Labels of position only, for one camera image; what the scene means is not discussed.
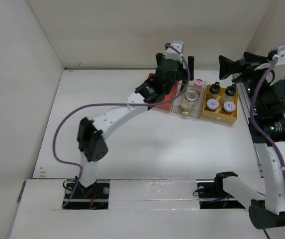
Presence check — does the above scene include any white-powder bottle black pump cap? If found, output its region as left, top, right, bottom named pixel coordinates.
left=219, top=84, right=237, bottom=105

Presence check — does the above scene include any dark sauce jar white lid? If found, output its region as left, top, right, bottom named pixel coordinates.
left=222, top=101, right=236, bottom=115

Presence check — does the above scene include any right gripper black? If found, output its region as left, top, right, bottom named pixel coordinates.
left=220, top=51, right=275, bottom=114

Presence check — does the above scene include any yellow plastic bin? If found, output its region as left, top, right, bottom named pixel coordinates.
left=200, top=84, right=239, bottom=124

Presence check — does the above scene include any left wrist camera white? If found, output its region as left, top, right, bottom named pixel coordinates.
left=164, top=41, right=184, bottom=62

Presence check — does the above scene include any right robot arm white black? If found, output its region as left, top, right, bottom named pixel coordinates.
left=213, top=50, right=285, bottom=230

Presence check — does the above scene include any pink cap spice bottle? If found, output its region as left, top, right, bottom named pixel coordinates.
left=193, top=79, right=204, bottom=95

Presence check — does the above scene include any red orange plastic bin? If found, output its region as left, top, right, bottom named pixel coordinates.
left=146, top=73, right=178, bottom=111

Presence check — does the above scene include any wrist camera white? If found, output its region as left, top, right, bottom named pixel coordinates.
left=164, top=41, right=184, bottom=62
left=268, top=45, right=285, bottom=66

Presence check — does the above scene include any aluminium rail right side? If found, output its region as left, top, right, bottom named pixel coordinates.
left=236, top=82, right=264, bottom=178

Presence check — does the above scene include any brown-spice bottle black pump cap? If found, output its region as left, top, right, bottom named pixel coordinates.
left=205, top=82, right=221, bottom=101

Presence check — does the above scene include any clear plastic bin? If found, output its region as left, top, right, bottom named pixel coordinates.
left=171, top=80, right=206, bottom=118

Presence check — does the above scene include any large glass jar metal lid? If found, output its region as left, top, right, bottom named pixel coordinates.
left=180, top=90, right=198, bottom=112

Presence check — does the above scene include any pink sauce jar white lid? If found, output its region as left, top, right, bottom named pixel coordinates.
left=205, top=99, right=219, bottom=112

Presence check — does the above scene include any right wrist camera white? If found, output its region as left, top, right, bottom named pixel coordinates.
left=268, top=45, right=285, bottom=66

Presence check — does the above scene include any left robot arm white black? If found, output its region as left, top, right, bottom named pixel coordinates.
left=77, top=49, right=194, bottom=198

